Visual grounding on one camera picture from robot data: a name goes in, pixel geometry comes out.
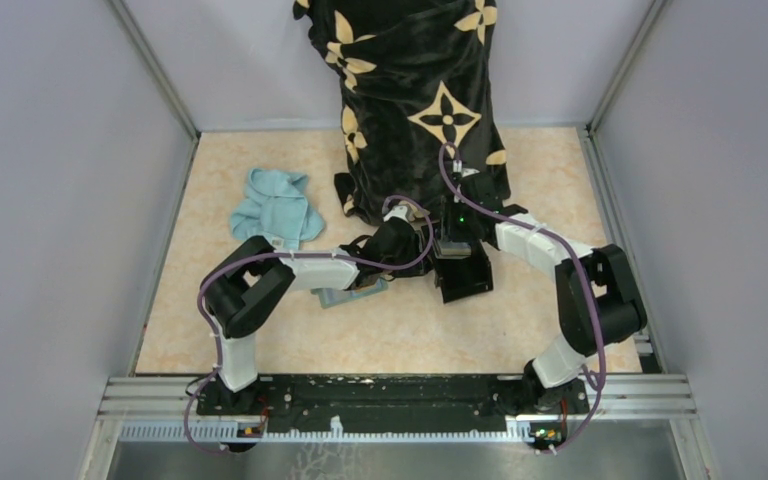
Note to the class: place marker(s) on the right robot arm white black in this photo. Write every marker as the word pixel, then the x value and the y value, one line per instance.
pixel 598 300

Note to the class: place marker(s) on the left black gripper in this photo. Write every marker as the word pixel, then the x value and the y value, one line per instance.
pixel 417 269

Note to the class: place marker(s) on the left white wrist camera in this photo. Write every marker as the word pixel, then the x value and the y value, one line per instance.
pixel 401 212

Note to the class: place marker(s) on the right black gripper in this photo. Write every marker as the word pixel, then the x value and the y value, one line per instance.
pixel 456 203

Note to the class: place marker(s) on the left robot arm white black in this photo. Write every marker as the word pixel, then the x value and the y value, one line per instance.
pixel 238 296

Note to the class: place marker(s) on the stack of cards in tray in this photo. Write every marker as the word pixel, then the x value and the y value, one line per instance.
pixel 451 250

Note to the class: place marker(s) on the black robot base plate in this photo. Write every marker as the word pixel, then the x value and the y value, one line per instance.
pixel 388 403

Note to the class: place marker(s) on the light blue cloth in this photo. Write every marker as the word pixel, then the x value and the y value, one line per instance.
pixel 276 207

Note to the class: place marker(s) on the white slotted cable duct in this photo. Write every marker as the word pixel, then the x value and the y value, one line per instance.
pixel 239 432

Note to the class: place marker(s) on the aluminium frame rail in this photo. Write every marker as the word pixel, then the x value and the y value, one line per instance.
pixel 625 396

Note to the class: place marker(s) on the black beige flower-patterned blanket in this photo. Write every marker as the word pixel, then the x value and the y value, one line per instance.
pixel 414 79

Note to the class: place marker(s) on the black card tray box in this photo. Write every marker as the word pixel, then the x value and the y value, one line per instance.
pixel 459 279

